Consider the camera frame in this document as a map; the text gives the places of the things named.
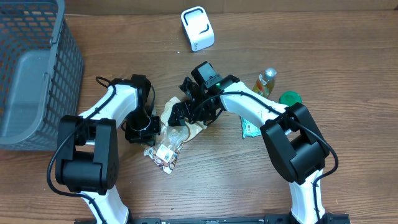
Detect brown snack packet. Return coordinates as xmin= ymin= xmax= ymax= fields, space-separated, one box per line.
xmin=143 ymin=96 xmax=206 ymax=174

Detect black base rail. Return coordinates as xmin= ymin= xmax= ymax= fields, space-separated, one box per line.
xmin=74 ymin=213 xmax=351 ymax=224

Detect yellow oil bottle silver cap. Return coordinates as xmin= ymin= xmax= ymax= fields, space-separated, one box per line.
xmin=252 ymin=68 xmax=277 ymax=98

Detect mint green wet wipes pack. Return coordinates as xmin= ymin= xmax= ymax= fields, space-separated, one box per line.
xmin=241 ymin=117 xmax=261 ymax=139

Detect green lid glass jar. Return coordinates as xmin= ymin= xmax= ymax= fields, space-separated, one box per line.
xmin=278 ymin=91 xmax=302 ymax=106

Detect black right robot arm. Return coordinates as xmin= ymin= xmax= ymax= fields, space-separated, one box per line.
xmin=168 ymin=75 xmax=330 ymax=223

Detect dark grey plastic basket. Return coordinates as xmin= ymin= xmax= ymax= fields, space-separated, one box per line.
xmin=1 ymin=0 xmax=84 ymax=151

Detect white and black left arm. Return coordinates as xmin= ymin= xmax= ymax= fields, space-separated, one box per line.
xmin=47 ymin=74 xmax=160 ymax=223

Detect white barcode scanner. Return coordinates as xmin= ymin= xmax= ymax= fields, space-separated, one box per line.
xmin=180 ymin=6 xmax=215 ymax=52

